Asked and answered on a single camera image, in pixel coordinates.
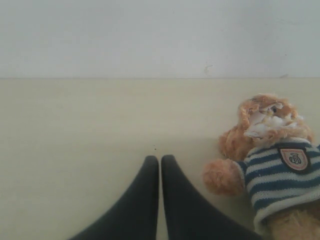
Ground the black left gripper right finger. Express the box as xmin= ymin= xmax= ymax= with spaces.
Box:
xmin=161 ymin=154 xmax=262 ymax=240

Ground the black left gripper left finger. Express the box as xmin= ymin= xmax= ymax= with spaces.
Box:
xmin=72 ymin=155 xmax=159 ymax=240

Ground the tan teddy bear striped sweater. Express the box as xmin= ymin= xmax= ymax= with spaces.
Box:
xmin=202 ymin=94 xmax=320 ymax=240

